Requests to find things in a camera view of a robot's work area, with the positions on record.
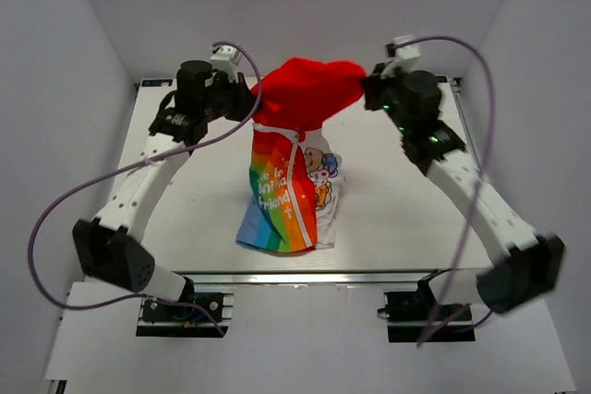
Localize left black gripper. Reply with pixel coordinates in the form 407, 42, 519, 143
200, 72, 263, 123

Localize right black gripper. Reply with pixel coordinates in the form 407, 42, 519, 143
360, 62, 412, 135

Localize colourful children's zip jacket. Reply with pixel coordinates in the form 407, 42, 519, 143
236, 58, 366, 255

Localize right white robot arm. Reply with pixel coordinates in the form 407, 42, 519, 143
361, 63, 565, 319

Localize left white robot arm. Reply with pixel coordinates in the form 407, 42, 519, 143
73, 55, 256, 319

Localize left blue corner label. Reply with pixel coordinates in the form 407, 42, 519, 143
140, 78, 175, 88

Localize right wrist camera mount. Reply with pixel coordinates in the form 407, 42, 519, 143
380, 35, 421, 78

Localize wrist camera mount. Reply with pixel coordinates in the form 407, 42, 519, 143
380, 35, 421, 78
209, 44, 242, 83

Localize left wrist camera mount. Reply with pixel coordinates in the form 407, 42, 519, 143
209, 44, 242, 83

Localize aluminium front rail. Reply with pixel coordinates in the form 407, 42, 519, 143
82, 269, 525, 288

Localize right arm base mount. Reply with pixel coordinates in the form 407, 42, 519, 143
378, 281, 476, 343

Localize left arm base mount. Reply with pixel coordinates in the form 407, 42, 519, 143
136, 284, 235, 339

